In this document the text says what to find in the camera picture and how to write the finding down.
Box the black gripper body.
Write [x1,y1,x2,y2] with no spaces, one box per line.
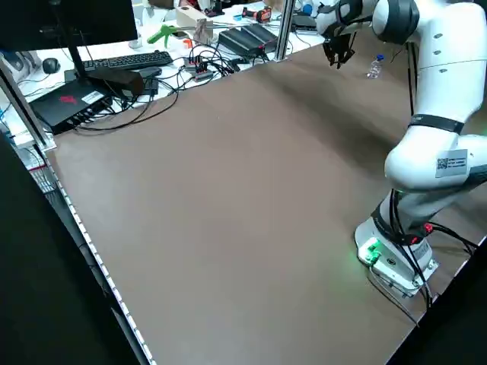
[322,27,357,53]

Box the white grey device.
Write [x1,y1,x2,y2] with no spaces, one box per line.
[0,50,39,83]

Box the pale wooden block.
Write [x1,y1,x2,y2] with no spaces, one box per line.
[175,5,215,30]

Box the dark brown box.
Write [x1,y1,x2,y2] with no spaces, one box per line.
[88,69,146,100]

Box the black keyboard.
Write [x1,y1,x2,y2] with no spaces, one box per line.
[81,49,174,72]

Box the black computer monitor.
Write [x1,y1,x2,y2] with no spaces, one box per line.
[0,0,139,52]

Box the aluminium frame post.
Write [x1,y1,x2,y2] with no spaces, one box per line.
[272,0,295,62]
[0,59,57,150]

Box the white led strip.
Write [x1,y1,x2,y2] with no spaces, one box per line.
[40,146,158,365]

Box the green glue gun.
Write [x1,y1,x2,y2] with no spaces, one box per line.
[146,23,178,45]

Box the black computer mouse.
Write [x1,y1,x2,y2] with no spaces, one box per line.
[41,56,62,75]

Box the grey usb hub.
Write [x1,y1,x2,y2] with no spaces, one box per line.
[183,54,215,83]

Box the black power supply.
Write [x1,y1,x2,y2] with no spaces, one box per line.
[241,23,279,54]
[218,27,263,59]

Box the black mini computer red logo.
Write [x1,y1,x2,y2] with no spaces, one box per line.
[28,80,116,136]

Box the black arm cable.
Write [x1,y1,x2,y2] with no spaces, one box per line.
[326,14,418,116]

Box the black power adapter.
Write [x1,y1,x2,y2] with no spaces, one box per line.
[139,75,161,97]

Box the orange power drill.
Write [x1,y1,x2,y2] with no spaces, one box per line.
[242,6,273,23]

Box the clear bottle blue cap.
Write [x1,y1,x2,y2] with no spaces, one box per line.
[366,53,385,80]

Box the black flat device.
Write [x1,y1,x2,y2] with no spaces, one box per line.
[291,14,319,32]

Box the black base cable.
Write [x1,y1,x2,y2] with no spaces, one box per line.
[366,189,479,329]

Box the black monitor stand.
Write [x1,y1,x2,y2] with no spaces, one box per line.
[53,44,102,84]

